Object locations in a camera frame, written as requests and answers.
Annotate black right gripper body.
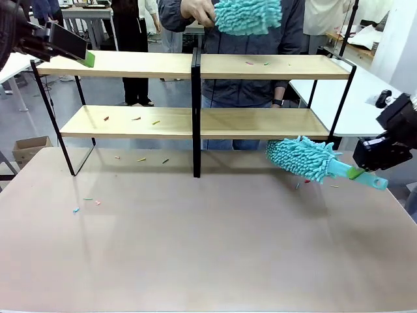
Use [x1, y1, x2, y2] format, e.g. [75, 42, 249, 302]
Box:
[376, 93, 417, 140]

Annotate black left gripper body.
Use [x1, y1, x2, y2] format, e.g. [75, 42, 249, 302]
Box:
[0, 0, 53, 71]

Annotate teal chenille duster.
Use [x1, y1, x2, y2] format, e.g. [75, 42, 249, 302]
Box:
[265, 136, 390, 192]
[213, 0, 283, 37]

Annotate person's left forearm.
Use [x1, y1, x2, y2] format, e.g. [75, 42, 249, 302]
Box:
[272, 80, 291, 108]

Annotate person's right hand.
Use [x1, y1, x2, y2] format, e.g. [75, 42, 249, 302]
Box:
[180, 0, 217, 27]

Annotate grey metal table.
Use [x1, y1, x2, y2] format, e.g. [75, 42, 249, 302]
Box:
[60, 5, 115, 52]

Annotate white table with grey leg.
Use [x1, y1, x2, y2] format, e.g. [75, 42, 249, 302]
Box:
[0, 52, 43, 113]

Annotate person in blue jacket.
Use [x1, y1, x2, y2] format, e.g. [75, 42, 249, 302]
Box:
[32, 0, 65, 27]

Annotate large white table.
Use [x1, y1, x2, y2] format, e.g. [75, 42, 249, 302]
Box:
[289, 65, 417, 138]

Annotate light wooden shelf board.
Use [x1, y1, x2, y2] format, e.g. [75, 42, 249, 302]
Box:
[36, 50, 194, 80]
[199, 107, 330, 142]
[199, 53, 353, 81]
[60, 104, 194, 141]

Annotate person in black clothes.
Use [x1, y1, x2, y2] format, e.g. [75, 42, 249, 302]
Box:
[110, 0, 154, 108]

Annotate wooden workbench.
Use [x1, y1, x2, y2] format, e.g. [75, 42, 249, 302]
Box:
[324, 31, 375, 61]

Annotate white paper sheet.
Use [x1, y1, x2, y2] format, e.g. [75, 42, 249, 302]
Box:
[347, 24, 382, 50]

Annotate thin black stand pole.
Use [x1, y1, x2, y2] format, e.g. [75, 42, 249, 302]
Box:
[338, 0, 360, 59]

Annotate person in light grey trousers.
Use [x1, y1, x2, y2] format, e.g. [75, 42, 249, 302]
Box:
[143, 0, 183, 55]

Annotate brown cardboard box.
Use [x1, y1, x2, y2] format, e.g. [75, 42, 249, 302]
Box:
[12, 136, 53, 170]

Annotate person in white coat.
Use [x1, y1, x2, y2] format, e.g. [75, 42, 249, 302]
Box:
[302, 0, 351, 37]

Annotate person in grey jacket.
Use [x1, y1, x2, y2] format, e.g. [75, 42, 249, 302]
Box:
[195, 0, 306, 109]

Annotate wooden two-tier shelf rack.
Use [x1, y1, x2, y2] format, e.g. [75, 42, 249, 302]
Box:
[30, 47, 358, 179]

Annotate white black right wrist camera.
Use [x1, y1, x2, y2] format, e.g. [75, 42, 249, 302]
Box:
[374, 89, 397, 109]

